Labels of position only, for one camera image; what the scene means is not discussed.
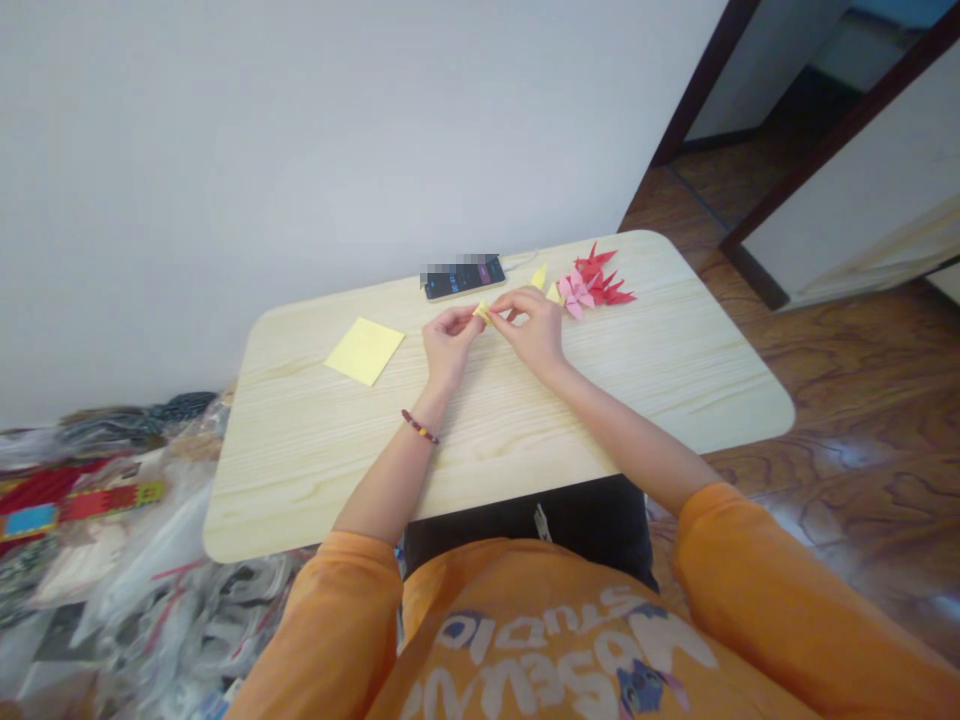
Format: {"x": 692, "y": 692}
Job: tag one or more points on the person's left hand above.
{"x": 442, "y": 345}

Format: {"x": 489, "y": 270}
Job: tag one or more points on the person's right hand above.
{"x": 536, "y": 322}

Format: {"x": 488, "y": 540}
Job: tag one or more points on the person's right fingers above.
{"x": 514, "y": 304}

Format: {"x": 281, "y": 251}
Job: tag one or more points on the person's left fingers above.
{"x": 456, "y": 319}

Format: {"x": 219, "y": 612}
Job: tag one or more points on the yellow origami paper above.
{"x": 484, "y": 312}

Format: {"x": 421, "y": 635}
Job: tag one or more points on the black smartphone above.
{"x": 465, "y": 283}

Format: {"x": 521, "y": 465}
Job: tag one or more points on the yellow origami crane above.
{"x": 538, "y": 276}
{"x": 555, "y": 294}

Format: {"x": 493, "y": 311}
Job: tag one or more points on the pink origami crane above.
{"x": 576, "y": 294}

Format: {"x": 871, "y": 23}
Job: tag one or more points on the red origami crane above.
{"x": 594, "y": 289}
{"x": 595, "y": 259}
{"x": 619, "y": 291}

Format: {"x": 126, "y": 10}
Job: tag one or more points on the stack of yellow square sheets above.
{"x": 365, "y": 351}

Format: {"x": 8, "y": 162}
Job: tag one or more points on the person's legs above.
{"x": 525, "y": 532}

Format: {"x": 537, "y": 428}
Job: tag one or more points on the dark striped fabric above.
{"x": 142, "y": 416}

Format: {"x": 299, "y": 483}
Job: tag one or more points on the person's body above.
{"x": 540, "y": 645}

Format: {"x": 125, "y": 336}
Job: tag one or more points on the colourful patterned strip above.
{"x": 75, "y": 504}

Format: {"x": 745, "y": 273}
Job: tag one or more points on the pile of clear plastic bags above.
{"x": 120, "y": 592}

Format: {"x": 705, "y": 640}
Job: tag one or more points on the dark brown door frame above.
{"x": 810, "y": 150}

